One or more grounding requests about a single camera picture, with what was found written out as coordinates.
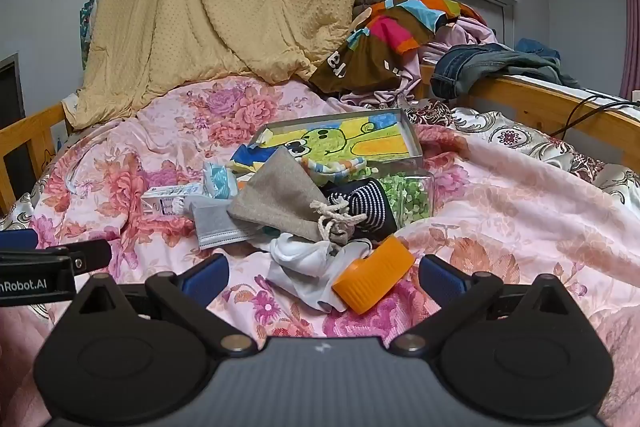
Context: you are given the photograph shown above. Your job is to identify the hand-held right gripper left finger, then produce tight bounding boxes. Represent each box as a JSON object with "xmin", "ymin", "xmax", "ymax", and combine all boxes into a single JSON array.
[{"xmin": 72, "ymin": 253, "xmax": 258, "ymax": 353}]

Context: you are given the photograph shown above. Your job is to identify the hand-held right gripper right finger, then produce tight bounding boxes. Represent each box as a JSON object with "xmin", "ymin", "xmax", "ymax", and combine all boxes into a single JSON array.
[{"xmin": 390, "ymin": 254, "xmax": 571, "ymax": 355}]

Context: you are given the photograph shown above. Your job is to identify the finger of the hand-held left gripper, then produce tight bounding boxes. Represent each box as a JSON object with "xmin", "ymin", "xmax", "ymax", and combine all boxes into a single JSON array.
[
  {"xmin": 47, "ymin": 239, "xmax": 112, "ymax": 276},
  {"xmin": 0, "ymin": 229, "xmax": 40, "ymax": 252}
]

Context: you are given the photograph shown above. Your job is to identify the grey face mask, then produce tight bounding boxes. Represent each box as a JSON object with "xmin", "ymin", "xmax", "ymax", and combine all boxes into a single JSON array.
[{"xmin": 185, "ymin": 196, "xmax": 271, "ymax": 252}]

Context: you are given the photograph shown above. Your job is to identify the orange ribbed plastic cup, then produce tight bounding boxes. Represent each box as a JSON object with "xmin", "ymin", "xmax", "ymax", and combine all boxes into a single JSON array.
[{"xmin": 331, "ymin": 235, "xmax": 416, "ymax": 314}]

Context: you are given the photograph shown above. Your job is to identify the white cloth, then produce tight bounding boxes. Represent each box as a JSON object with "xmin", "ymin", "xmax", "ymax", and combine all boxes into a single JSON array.
[{"xmin": 265, "ymin": 232, "xmax": 373, "ymax": 313}]

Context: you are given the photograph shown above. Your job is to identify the blue white tissue pack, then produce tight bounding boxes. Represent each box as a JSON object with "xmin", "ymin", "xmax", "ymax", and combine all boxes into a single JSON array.
[{"xmin": 201, "ymin": 161, "xmax": 240, "ymax": 200}]

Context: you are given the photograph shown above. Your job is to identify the navy striped sock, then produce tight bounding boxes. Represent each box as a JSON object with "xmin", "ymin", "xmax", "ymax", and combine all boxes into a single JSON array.
[{"xmin": 322, "ymin": 179, "xmax": 398, "ymax": 240}]

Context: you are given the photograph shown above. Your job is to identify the linen drawstring pouch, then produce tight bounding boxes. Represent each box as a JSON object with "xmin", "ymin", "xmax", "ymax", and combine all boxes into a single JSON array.
[{"xmin": 227, "ymin": 148, "xmax": 368, "ymax": 253}]

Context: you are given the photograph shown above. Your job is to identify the cartoon print storage box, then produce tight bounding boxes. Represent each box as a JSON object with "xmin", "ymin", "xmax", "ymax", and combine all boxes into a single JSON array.
[{"xmin": 247, "ymin": 108, "xmax": 425, "ymax": 178}]

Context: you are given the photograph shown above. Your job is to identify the pink floral blanket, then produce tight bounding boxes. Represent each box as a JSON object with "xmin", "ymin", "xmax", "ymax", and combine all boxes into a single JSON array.
[{"xmin": 0, "ymin": 74, "xmax": 640, "ymax": 427}]

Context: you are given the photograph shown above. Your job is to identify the small white carton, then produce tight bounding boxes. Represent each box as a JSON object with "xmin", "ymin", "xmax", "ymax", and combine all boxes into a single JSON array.
[{"xmin": 141, "ymin": 184, "xmax": 206, "ymax": 219}]

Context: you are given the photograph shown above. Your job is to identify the glass jar of green stars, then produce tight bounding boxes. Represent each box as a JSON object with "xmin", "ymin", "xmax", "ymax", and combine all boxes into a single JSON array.
[{"xmin": 377, "ymin": 172, "xmax": 435, "ymax": 230}]

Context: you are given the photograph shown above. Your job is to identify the blue yellow printed cloth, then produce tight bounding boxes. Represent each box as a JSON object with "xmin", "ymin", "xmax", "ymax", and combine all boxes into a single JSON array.
[{"xmin": 229, "ymin": 143, "xmax": 281, "ymax": 180}]

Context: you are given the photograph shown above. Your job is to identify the dark door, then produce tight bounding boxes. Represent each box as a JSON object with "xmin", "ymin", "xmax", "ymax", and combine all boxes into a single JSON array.
[{"xmin": 0, "ymin": 54, "xmax": 26, "ymax": 122}]

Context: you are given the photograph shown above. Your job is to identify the white brocade blanket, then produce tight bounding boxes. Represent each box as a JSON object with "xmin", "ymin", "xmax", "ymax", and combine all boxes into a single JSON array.
[{"xmin": 400, "ymin": 99, "xmax": 640, "ymax": 208}]

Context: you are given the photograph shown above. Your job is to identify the blue jeans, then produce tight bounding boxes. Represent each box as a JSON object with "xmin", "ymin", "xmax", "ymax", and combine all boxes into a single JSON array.
[{"xmin": 431, "ymin": 43, "xmax": 526, "ymax": 100}]

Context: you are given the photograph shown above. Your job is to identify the brown colourful garment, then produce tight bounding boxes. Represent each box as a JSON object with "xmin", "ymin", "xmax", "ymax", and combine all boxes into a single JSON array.
[{"xmin": 309, "ymin": 0, "xmax": 481, "ymax": 100}]

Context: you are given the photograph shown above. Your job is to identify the grey green garment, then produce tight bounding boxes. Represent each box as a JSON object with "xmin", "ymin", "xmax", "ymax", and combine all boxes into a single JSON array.
[{"xmin": 492, "ymin": 49, "xmax": 583, "ymax": 88}]

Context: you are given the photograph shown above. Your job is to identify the lilac clothes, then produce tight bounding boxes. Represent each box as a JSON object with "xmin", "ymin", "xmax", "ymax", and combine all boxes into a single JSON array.
[{"xmin": 340, "ymin": 14, "xmax": 496, "ymax": 110}]

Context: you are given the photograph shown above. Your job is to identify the beige dotted quilt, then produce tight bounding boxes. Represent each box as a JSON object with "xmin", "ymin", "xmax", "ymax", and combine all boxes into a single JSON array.
[{"xmin": 65, "ymin": 0, "xmax": 363, "ymax": 130}]

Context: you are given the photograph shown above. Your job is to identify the pink curtain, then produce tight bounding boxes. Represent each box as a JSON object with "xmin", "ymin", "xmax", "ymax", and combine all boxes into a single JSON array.
[{"xmin": 620, "ymin": 0, "xmax": 640, "ymax": 100}]

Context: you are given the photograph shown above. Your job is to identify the wooden bed rail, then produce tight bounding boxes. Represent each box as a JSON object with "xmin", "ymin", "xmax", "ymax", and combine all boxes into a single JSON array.
[
  {"xmin": 419, "ymin": 62, "xmax": 640, "ymax": 158},
  {"xmin": 0, "ymin": 102, "xmax": 71, "ymax": 215}
]

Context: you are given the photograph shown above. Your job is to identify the black cable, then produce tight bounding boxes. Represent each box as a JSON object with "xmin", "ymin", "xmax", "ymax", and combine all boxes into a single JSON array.
[{"xmin": 550, "ymin": 93, "xmax": 640, "ymax": 140}]

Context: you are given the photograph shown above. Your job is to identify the teal wall poster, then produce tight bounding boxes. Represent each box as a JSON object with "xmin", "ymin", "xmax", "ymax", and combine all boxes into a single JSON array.
[{"xmin": 79, "ymin": 0, "xmax": 97, "ymax": 58}]

